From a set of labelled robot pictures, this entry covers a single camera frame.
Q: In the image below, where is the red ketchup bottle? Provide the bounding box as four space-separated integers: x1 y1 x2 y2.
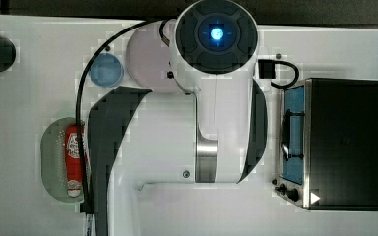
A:
64 125 83 198

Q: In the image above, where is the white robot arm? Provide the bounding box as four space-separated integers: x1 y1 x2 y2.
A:
87 0 267 236

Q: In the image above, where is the green oval strainer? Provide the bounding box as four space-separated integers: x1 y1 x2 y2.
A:
40 117 84 203

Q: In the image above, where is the lilac round plate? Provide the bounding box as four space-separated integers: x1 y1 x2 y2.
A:
125 19 180 93

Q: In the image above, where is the blue plastic cup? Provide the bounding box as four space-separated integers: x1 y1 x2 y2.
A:
89 53 124 88

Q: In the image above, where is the black toaster oven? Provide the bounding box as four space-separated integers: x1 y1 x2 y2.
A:
273 78 378 211

